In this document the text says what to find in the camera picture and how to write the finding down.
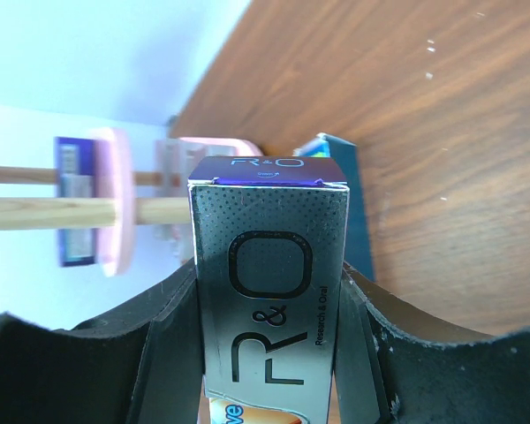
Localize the silver R&O sensitive toothpaste box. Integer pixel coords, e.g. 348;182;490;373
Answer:
188;156;350;423

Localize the pink three tier shelf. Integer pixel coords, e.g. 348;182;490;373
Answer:
0;128;261;276

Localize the blue green toothpaste box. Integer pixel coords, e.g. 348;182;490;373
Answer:
293;132;375;284

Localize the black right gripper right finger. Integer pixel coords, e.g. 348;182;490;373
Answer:
335;264;530;423

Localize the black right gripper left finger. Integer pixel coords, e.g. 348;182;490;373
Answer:
0;262;203;423

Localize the purple toothpaste box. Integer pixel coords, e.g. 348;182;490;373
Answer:
55;137;96;268

